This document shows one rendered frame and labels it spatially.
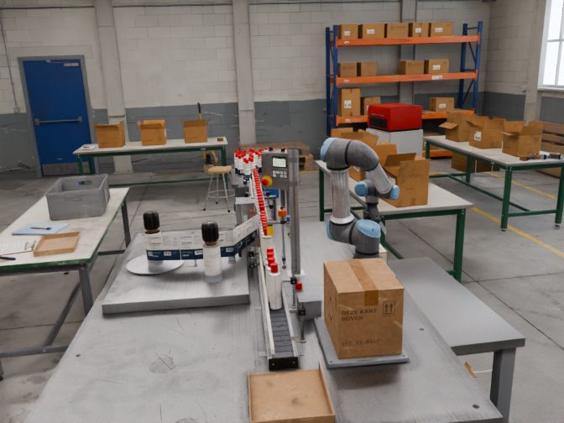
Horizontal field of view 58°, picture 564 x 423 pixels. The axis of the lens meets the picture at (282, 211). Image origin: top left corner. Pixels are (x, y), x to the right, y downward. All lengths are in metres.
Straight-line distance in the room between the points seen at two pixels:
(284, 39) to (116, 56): 3.09
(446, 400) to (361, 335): 0.35
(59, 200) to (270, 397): 2.82
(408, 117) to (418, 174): 3.93
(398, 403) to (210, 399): 0.62
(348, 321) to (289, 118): 8.45
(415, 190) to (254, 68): 6.37
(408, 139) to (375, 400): 6.48
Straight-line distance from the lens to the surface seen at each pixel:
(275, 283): 2.19
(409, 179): 4.09
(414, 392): 1.87
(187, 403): 1.84
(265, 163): 2.60
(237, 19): 9.97
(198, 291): 2.47
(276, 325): 2.13
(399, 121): 7.91
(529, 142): 6.46
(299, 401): 1.79
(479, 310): 2.45
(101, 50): 10.05
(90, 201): 4.20
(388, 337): 1.96
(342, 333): 1.91
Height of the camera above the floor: 1.90
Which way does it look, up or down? 16 degrees down
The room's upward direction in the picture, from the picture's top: 2 degrees counter-clockwise
